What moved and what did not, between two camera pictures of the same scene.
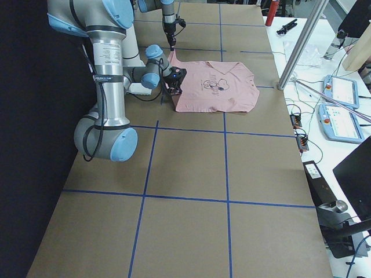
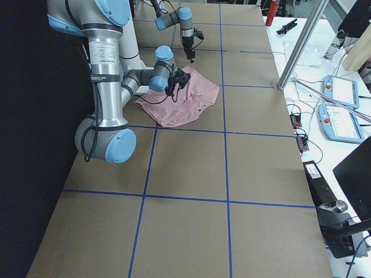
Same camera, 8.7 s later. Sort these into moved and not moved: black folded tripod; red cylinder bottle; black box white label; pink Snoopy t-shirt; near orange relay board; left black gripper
Moved: pink Snoopy t-shirt; left black gripper
Not moved: near orange relay board; black folded tripod; black box white label; red cylinder bottle
